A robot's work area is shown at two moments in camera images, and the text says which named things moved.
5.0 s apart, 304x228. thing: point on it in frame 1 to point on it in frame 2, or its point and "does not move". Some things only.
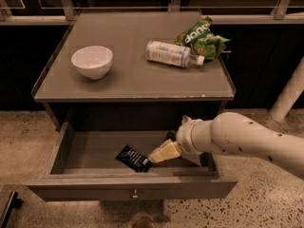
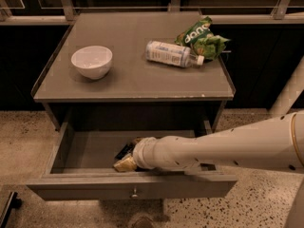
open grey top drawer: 83,166 does not move
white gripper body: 183,138 to 144,153
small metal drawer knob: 135,196 does not move
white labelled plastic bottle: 172,54 does not move
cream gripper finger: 168,150 to 126,164
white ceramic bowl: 93,62 does not move
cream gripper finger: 166,142 to 137,141
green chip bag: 199,39 does not move
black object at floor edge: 14,201 does not move
